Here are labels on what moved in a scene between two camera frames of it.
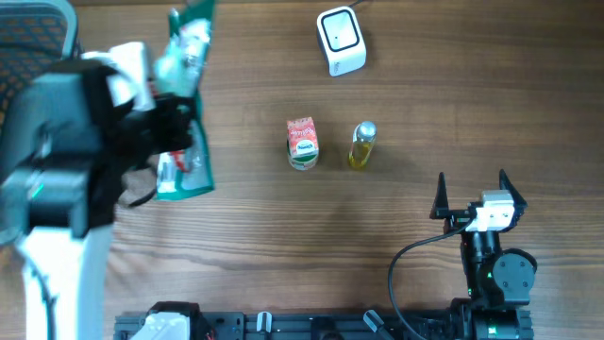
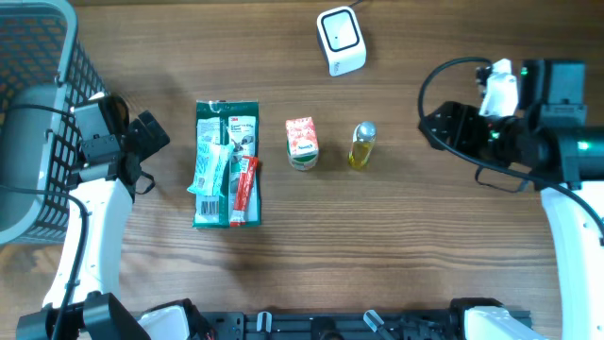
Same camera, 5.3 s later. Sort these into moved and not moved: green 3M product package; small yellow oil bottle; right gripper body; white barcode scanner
Moved: right gripper body; green 3M product package
Not moved: white barcode scanner; small yellow oil bottle
